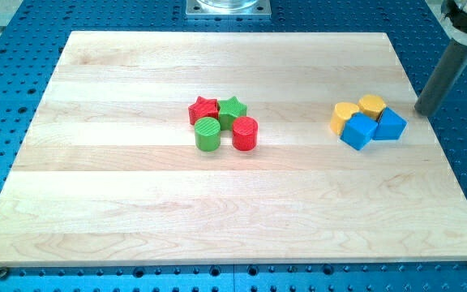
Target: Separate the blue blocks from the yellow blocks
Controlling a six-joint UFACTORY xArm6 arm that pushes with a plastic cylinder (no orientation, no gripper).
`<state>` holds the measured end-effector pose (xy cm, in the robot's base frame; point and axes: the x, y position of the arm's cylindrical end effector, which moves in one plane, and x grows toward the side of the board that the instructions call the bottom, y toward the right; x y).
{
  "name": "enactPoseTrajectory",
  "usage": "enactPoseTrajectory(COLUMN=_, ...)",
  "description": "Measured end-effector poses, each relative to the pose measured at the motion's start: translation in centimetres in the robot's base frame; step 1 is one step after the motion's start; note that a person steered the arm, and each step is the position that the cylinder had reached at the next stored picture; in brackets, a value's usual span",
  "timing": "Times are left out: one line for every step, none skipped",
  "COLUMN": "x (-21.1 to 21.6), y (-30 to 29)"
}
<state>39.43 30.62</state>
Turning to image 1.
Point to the yellow cylinder block right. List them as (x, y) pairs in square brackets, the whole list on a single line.
[(372, 106)]

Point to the yellow cylinder block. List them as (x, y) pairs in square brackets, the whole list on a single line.
[(372, 106), (341, 114)]

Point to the yellow cylinder block left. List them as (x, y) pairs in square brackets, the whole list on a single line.
[(341, 114)]

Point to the green cylinder block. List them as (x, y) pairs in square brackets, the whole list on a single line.
[(207, 134)]

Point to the light wooden board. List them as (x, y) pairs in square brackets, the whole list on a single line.
[(109, 174)]

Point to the blue cube block left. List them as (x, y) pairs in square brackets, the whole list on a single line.
[(359, 131)]

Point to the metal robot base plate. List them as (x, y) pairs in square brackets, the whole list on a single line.
[(216, 8)]

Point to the red cylinder block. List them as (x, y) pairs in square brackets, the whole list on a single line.
[(245, 133)]

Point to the blue cube block right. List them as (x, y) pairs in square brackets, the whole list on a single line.
[(390, 126)]

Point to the blue cube block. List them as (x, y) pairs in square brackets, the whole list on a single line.
[(359, 131), (390, 126)]

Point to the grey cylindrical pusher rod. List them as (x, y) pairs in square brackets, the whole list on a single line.
[(447, 71)]

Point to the red star block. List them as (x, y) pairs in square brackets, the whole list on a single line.
[(202, 108)]

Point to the green star block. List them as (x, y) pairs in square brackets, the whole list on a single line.
[(229, 110)]

